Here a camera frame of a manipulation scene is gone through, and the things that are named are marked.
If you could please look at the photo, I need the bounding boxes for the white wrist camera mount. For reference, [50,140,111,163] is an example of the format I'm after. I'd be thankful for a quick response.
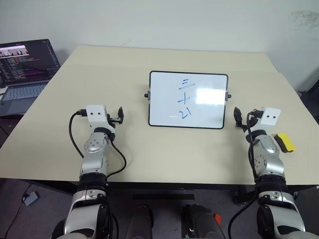
[85,105,107,129]
[258,107,282,128]

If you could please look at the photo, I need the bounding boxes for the black-framed tabletop whiteboard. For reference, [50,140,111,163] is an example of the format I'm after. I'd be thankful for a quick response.
[144,70,231,130]

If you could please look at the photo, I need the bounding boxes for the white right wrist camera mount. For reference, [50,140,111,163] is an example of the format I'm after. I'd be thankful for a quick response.
[258,107,282,128]

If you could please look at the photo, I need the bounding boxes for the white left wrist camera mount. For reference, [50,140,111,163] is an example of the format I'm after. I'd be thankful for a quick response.
[85,105,107,129]

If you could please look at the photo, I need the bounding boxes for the yellow and black eraser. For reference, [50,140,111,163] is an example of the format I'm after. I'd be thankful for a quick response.
[273,132,298,153]

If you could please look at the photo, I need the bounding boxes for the black table frame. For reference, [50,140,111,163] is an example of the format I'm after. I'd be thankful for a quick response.
[24,179,319,206]

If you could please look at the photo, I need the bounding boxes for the open grey laptop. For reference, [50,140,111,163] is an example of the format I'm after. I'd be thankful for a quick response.
[0,38,61,118]

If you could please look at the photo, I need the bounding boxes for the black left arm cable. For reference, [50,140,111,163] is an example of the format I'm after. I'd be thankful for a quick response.
[69,109,127,180]

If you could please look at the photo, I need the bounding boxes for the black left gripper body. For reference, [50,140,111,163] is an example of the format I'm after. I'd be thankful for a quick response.
[106,112,120,127]

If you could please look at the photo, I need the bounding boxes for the grey box on floor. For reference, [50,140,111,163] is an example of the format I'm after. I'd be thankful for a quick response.
[22,191,40,206]

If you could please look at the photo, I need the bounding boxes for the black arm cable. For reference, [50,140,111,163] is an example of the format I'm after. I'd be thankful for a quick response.
[69,109,127,180]
[228,109,261,239]

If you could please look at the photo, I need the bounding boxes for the dark rounded shape red tab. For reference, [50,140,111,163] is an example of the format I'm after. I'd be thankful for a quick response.
[181,203,227,239]

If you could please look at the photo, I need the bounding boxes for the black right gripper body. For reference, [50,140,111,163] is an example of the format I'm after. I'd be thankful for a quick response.
[242,109,261,130]

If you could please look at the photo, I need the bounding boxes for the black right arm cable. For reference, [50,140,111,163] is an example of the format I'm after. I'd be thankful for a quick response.
[228,109,261,239]

